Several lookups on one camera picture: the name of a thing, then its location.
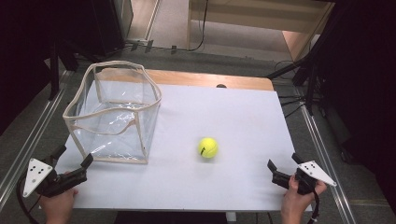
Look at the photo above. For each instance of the black metal stand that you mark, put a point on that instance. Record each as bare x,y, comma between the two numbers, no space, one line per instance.
54,71
306,71

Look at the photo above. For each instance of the white table mat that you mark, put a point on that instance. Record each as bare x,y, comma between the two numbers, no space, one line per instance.
218,124

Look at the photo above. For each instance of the person's dark clothing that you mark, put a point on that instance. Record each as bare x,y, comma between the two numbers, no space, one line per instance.
171,217

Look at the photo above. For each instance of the dark cabinet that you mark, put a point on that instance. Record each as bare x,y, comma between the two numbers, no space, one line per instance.
107,25

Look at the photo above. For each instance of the person's left hand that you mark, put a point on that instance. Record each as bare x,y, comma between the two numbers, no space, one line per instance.
57,207

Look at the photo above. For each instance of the wooden table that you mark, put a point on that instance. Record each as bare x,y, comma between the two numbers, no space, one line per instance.
199,79

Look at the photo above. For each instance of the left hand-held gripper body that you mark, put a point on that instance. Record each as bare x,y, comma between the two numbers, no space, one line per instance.
65,180

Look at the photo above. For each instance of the beige wooden shelf unit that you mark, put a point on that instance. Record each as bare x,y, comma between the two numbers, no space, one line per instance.
258,18

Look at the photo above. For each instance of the small dark knob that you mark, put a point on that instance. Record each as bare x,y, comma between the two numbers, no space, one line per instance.
221,85

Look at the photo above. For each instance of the aluminium floor rail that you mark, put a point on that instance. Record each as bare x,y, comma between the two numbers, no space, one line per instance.
28,143
327,161

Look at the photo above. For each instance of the transparent storage box beige trim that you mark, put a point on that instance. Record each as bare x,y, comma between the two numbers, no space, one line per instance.
112,115

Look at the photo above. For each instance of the white table leg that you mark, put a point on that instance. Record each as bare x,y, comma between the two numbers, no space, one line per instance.
231,216

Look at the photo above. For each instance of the yellow tennis ball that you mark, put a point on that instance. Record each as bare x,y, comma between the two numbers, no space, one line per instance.
208,147

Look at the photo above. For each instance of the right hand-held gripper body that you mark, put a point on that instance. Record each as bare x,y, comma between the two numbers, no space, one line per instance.
313,172

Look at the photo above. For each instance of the person's right hand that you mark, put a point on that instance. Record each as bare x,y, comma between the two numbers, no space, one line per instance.
294,205

